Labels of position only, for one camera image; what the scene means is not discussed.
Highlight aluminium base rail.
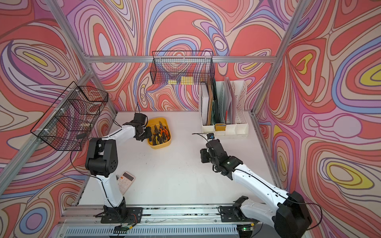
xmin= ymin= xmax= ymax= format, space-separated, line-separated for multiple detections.
xmin=53 ymin=200 xmax=279 ymax=238

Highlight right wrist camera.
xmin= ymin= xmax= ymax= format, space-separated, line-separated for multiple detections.
xmin=207 ymin=133 xmax=215 ymax=140

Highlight orange long nose pliers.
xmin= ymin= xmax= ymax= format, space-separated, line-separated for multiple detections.
xmin=159 ymin=121 xmax=170 ymax=143

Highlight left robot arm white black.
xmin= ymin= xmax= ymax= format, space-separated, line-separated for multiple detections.
xmin=85 ymin=113 xmax=152 ymax=224

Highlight black wire basket wall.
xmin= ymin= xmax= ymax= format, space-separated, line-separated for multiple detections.
xmin=150 ymin=50 xmax=215 ymax=85
xmin=30 ymin=81 xmax=109 ymax=151

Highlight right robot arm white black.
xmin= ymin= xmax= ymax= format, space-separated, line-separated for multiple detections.
xmin=200 ymin=139 xmax=312 ymax=238

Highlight black wire basket left wall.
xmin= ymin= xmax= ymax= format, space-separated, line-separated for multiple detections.
xmin=30 ymin=81 xmax=109 ymax=151

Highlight pink white calculator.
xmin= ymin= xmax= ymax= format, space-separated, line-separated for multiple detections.
xmin=117 ymin=171 xmax=136 ymax=195

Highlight yellow plastic storage box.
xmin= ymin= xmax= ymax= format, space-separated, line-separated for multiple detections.
xmin=147 ymin=117 xmax=172 ymax=149

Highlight white file organizer rack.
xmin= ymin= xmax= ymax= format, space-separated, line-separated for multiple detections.
xmin=199 ymin=77 xmax=249 ymax=138

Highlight black wire basket back wall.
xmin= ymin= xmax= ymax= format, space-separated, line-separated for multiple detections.
xmin=150 ymin=50 xmax=215 ymax=85

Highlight yellow tape roll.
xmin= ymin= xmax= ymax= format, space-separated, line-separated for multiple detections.
xmin=214 ymin=123 xmax=227 ymax=131

